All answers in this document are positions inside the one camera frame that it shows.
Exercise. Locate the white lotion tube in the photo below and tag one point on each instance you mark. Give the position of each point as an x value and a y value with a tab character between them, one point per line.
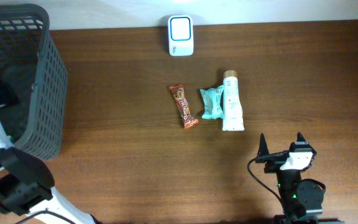
233	120

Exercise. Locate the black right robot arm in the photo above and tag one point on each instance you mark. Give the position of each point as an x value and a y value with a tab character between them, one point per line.
301	199

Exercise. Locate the white barcode scanner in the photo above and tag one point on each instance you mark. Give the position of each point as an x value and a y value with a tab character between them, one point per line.
180	36

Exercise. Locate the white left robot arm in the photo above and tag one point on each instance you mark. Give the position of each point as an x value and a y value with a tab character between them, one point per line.
27	188

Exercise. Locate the grey plastic basket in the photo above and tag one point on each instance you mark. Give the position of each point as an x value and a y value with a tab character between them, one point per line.
32	66

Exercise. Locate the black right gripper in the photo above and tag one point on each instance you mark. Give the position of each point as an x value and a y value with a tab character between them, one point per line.
275	161

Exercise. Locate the orange candy bar wrapper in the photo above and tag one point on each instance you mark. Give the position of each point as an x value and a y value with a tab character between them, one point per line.
178	94

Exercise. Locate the teal wet wipes pack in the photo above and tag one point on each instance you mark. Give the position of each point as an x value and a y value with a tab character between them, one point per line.
212	103

